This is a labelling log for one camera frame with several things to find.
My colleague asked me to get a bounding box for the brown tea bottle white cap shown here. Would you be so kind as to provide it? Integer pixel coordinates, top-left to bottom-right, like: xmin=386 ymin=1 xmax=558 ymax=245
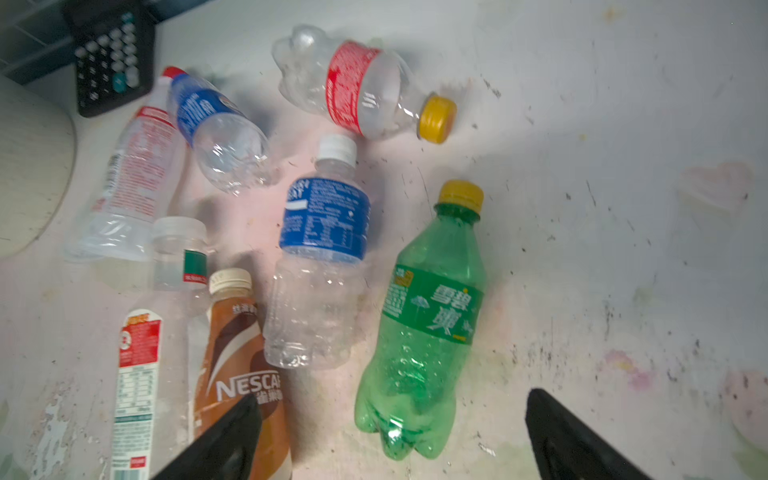
xmin=193 ymin=268 xmax=293 ymax=479

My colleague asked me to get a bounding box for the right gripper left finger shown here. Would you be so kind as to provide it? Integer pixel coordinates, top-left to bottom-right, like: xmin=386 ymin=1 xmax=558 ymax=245
xmin=154 ymin=394 xmax=262 ymax=480

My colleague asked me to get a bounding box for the white bin with pink liner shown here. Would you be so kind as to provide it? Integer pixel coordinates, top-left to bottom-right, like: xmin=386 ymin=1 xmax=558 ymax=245
xmin=1 ymin=77 xmax=76 ymax=258

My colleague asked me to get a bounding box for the Pocari Sweat clear bottle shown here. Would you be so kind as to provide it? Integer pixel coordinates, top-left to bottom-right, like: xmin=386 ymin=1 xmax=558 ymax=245
xmin=264 ymin=134 xmax=371 ymax=369

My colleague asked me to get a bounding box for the clear bottle red label yellow cap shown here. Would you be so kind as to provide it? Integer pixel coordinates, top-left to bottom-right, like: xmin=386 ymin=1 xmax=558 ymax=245
xmin=272 ymin=25 xmax=457 ymax=144

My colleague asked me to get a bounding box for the clear bottle blue label blue cap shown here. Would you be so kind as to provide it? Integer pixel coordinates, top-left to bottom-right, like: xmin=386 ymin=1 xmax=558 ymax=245
xmin=164 ymin=67 xmax=279 ymax=196

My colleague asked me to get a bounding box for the clear bottle red white label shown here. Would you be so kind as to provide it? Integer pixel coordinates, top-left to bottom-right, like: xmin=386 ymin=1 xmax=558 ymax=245
xmin=109 ymin=216 xmax=208 ymax=479

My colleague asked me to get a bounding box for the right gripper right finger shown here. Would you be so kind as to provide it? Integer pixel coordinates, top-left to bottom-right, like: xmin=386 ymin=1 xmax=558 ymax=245
xmin=525 ymin=388 xmax=649 ymax=480

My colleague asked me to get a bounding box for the green soda bottle yellow cap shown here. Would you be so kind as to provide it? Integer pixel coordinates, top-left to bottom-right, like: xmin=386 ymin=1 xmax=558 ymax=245
xmin=354 ymin=180 xmax=486 ymax=460

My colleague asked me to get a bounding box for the black desk calculator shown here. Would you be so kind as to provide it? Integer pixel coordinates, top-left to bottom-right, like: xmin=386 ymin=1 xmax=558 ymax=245
xmin=62 ymin=0 xmax=155 ymax=118

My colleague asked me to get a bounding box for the white bottle with red cap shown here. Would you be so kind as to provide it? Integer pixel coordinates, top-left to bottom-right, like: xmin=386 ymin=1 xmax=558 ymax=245
xmin=62 ymin=67 xmax=184 ymax=263

